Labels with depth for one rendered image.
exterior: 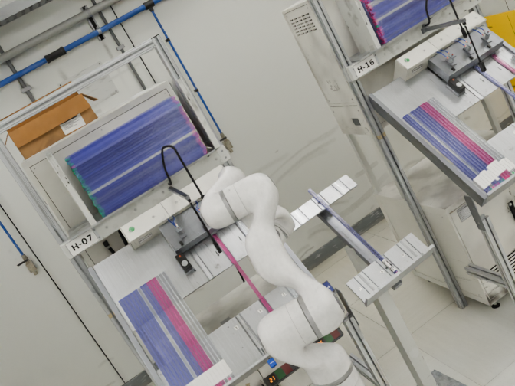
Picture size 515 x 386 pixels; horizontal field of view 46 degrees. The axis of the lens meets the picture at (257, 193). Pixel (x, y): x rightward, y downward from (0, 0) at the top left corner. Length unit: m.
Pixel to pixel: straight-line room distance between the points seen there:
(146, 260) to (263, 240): 0.94
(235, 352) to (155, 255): 0.52
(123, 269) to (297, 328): 1.10
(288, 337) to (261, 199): 0.38
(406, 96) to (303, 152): 1.57
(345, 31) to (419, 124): 0.58
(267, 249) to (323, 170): 2.80
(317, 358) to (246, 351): 0.70
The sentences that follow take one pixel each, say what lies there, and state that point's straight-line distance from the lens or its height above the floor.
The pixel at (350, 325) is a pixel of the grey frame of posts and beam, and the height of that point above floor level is 0.61.
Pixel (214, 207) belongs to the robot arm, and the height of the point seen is 1.40.
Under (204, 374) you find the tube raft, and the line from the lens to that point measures 2.31.
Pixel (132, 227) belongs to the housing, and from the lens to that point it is 2.49.
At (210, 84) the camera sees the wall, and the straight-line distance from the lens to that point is 4.11.
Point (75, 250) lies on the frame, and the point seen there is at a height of 1.33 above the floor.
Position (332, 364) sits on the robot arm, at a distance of 1.66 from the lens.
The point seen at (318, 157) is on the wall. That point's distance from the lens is 4.39.
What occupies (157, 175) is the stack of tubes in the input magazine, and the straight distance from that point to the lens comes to 2.51.
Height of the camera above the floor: 1.83
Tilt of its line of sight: 15 degrees down
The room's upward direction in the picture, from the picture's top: 29 degrees counter-clockwise
